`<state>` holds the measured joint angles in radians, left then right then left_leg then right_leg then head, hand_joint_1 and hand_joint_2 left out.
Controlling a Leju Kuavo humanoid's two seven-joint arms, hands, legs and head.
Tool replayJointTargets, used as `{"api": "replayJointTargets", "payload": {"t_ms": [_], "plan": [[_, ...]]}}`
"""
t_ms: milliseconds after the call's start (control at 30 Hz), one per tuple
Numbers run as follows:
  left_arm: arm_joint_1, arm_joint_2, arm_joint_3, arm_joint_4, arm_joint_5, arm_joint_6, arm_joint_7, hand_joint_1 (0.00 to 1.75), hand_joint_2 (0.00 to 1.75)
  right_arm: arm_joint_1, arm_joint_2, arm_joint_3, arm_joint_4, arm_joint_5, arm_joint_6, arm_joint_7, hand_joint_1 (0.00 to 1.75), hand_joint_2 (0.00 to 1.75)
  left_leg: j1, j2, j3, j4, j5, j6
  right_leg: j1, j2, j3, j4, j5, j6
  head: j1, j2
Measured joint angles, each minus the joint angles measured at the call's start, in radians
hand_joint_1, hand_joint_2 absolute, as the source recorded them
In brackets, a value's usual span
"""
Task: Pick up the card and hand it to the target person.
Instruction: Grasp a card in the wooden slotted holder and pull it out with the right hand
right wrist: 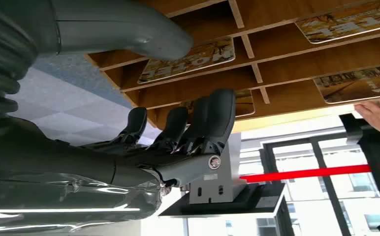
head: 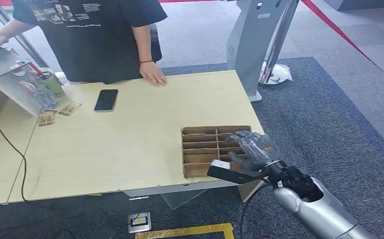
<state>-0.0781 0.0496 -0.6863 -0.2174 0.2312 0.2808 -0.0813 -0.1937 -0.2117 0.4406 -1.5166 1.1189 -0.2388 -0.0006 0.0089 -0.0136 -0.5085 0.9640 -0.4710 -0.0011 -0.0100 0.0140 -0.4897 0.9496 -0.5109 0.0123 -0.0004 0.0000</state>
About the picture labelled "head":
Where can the chrome slanted pole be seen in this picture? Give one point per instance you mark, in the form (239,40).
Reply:
(17,36)

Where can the grey kiosk stand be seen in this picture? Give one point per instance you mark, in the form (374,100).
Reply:
(249,46)

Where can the red barrier tape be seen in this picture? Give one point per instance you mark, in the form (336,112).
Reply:
(350,41)

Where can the red wrist band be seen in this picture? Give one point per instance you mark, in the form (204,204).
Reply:
(146,61)

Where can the cardboard compartment box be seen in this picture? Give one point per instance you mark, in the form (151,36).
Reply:
(200,155)

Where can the person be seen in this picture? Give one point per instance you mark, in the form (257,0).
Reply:
(93,39)

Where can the metal floor socket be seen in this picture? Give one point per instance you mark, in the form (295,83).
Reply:
(139,222)

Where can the dark grey carpet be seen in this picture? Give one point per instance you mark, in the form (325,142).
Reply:
(327,132)

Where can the green drink cup with straw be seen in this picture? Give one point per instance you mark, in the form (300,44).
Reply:
(51,82)

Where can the person's right forearm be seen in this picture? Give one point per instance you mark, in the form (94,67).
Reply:
(15,29)

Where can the person's left hand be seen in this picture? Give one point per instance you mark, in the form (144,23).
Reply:
(153,74)

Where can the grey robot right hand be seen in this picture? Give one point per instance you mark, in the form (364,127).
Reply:
(258,152)

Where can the person's left forearm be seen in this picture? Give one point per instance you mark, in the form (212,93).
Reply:
(142,43)

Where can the clear plastic bottle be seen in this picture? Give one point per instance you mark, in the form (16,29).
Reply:
(45,95)

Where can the yellow floor tape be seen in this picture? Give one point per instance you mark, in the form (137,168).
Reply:
(185,231)

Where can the black and pale wrist camera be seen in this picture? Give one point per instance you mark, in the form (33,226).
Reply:
(233,175)

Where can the black smartphone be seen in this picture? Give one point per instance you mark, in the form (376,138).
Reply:
(106,100)

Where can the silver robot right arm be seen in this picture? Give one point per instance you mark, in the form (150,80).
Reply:
(320,211)

